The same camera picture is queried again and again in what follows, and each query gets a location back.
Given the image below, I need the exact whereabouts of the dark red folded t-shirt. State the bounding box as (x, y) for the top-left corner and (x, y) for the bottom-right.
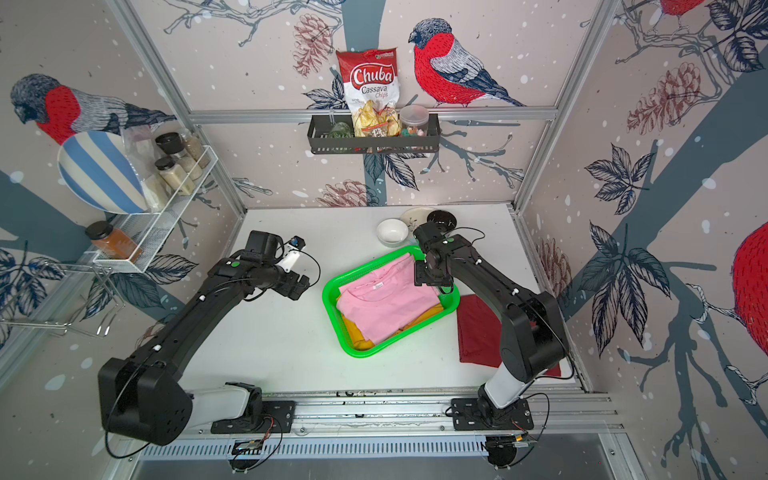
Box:
(457, 295), (567, 382)

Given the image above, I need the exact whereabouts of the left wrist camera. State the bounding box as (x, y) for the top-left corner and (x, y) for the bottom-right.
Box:
(277, 236), (306, 272)

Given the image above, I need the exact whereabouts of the black lid spice jar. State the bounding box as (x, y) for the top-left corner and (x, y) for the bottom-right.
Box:
(154, 156), (194, 196)
(155, 132), (203, 180)

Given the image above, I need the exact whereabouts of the Chuba cassava chips bag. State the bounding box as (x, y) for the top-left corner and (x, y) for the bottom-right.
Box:
(336, 49), (401, 137)

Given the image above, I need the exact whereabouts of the black bowl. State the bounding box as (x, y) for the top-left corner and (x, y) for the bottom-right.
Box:
(427, 210), (457, 233)

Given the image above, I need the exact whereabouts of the yellow t-shirt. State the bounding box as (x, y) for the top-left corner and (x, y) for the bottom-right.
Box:
(342, 304), (444, 351)

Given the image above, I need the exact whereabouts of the beige and blue plate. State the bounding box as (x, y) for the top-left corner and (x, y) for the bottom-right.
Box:
(400, 207), (434, 233)

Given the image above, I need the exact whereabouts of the pink t-shirt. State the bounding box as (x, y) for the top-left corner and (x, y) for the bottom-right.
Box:
(336, 254), (441, 346)

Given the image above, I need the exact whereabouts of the blue striped plate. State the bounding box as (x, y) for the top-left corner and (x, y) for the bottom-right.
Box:
(57, 131), (148, 214)

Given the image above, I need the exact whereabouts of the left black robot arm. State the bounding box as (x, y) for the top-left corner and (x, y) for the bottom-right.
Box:
(98, 230), (311, 446)

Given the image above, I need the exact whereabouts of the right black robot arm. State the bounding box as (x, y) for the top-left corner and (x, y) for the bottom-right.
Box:
(414, 222), (570, 410)

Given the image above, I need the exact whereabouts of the green plastic basket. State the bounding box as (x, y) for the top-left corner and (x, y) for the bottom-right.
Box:
(322, 246), (460, 359)

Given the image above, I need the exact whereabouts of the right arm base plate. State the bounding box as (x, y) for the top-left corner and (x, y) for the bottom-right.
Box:
(445, 398), (534, 431)

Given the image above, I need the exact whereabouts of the white wire wall rack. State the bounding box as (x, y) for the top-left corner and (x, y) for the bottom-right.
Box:
(92, 145), (219, 274)

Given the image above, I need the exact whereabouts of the small white bowl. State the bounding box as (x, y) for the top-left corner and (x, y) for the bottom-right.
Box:
(376, 218), (410, 248)

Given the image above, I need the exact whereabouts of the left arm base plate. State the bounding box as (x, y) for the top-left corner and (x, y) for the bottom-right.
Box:
(211, 400), (297, 435)

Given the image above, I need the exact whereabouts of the green glass jar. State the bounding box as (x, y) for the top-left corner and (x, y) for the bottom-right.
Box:
(327, 121), (355, 139)

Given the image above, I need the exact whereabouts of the black wall shelf basket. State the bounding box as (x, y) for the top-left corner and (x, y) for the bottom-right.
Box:
(307, 114), (441, 154)

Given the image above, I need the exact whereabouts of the orange spice jar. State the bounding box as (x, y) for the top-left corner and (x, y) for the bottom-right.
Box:
(85, 220), (143, 263)

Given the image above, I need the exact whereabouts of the clear lidded candy jar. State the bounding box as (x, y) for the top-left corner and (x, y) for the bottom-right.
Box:
(399, 105), (430, 137)

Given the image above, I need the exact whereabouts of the chrome wire hanger rack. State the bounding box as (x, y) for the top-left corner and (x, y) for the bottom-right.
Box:
(1, 260), (127, 340)

